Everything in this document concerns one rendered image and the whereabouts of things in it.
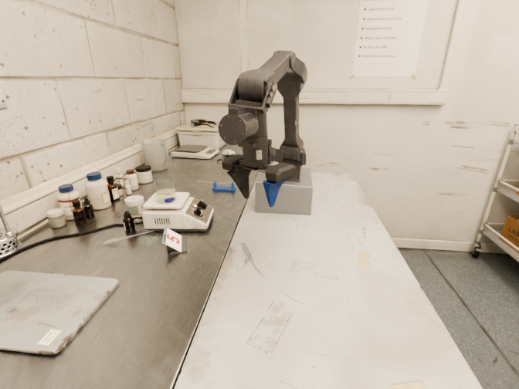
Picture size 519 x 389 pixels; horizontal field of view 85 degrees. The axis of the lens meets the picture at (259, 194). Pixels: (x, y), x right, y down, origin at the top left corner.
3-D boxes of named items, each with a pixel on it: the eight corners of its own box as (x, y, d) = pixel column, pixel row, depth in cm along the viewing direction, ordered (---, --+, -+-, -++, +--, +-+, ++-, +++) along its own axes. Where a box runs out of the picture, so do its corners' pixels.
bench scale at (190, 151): (209, 160, 170) (209, 152, 168) (170, 157, 175) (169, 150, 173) (220, 153, 187) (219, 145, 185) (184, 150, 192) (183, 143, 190)
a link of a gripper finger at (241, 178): (235, 174, 66) (254, 168, 69) (225, 171, 68) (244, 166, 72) (238, 202, 68) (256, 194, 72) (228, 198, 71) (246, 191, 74)
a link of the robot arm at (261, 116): (249, 101, 64) (229, 104, 56) (272, 100, 62) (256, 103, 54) (251, 132, 67) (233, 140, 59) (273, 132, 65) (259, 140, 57)
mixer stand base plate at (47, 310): (120, 282, 68) (120, 278, 67) (55, 357, 49) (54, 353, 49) (7, 272, 71) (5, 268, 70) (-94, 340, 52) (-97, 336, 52)
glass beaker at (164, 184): (161, 197, 94) (157, 172, 91) (180, 197, 94) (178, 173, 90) (152, 205, 88) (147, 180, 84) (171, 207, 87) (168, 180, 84)
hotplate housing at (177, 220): (214, 214, 101) (212, 193, 98) (207, 232, 89) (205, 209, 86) (152, 214, 102) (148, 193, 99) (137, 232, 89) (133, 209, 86)
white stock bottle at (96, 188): (90, 211, 103) (82, 177, 98) (89, 204, 109) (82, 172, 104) (112, 208, 107) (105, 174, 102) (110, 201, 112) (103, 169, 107)
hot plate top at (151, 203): (190, 194, 98) (190, 191, 98) (181, 209, 87) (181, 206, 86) (155, 194, 98) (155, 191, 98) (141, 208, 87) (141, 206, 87)
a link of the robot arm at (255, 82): (279, 78, 82) (278, 38, 75) (306, 80, 79) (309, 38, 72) (235, 126, 63) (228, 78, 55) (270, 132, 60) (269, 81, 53)
